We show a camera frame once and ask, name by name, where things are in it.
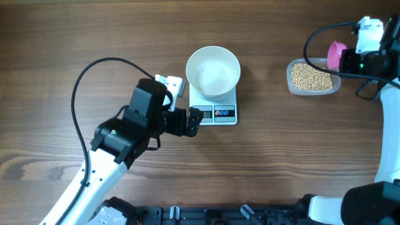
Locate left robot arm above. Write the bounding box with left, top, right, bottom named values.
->
left=42, top=78, right=203, bottom=224

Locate white bowl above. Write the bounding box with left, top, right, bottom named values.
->
left=186, top=46, right=241, bottom=99

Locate right black cable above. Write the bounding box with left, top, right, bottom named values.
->
left=303, top=21, right=400, bottom=101

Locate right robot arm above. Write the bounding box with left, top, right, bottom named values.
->
left=298, top=14, right=399, bottom=224

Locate white digital kitchen scale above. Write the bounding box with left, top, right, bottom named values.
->
left=189, top=85, right=238, bottom=126

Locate left black cable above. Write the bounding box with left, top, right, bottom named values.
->
left=54, top=57, right=157, bottom=225

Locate clear plastic container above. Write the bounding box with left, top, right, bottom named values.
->
left=287, top=59, right=341, bottom=96

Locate pile of soybeans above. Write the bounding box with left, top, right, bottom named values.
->
left=291, top=64, right=333, bottom=91

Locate black cable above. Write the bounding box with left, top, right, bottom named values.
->
left=303, top=21, right=400, bottom=101
left=54, top=57, right=157, bottom=225

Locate pink measuring scoop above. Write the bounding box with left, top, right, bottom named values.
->
left=327, top=41, right=347, bottom=71

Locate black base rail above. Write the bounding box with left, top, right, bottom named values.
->
left=90, top=196, right=354, bottom=225

